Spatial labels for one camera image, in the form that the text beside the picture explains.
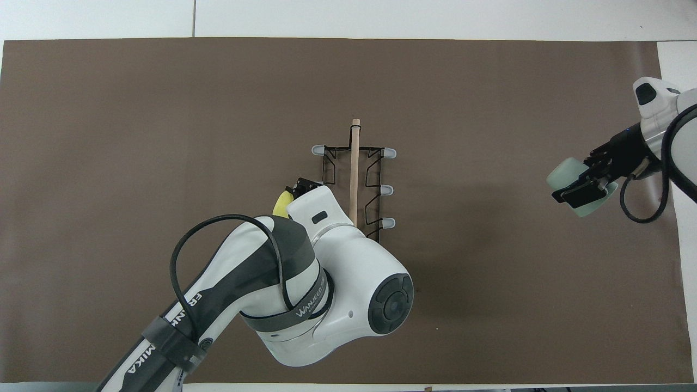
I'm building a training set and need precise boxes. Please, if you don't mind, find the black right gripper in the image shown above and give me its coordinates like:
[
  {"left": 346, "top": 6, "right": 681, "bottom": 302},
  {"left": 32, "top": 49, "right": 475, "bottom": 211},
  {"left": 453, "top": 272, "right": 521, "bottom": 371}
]
[{"left": 551, "top": 126, "right": 655, "bottom": 209}]

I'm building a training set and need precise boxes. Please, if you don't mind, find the yellow plastic cup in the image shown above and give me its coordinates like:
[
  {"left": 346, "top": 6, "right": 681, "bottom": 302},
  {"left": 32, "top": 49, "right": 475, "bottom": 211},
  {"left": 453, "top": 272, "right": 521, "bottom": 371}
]
[{"left": 272, "top": 189, "right": 295, "bottom": 219}]

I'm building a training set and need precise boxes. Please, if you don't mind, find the brown table mat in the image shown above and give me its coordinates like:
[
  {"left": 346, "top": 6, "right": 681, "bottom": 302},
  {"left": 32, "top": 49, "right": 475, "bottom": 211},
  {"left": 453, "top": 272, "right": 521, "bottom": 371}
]
[{"left": 0, "top": 37, "right": 695, "bottom": 385}]

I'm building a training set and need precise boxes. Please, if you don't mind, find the pale green plastic cup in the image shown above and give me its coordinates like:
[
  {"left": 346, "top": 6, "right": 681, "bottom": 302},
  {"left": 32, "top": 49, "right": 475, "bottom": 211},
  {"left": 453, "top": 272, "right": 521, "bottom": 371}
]
[{"left": 546, "top": 156, "right": 619, "bottom": 218}]

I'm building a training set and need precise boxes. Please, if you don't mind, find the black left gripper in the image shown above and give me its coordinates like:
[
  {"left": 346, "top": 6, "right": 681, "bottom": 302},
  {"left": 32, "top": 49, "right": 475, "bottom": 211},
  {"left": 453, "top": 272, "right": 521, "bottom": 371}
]
[{"left": 285, "top": 177, "right": 322, "bottom": 200}]

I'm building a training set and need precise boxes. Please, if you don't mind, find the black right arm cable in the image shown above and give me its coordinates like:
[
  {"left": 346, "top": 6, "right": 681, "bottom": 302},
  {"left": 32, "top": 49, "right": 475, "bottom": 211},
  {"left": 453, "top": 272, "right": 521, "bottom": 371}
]
[{"left": 619, "top": 102, "right": 697, "bottom": 224}]

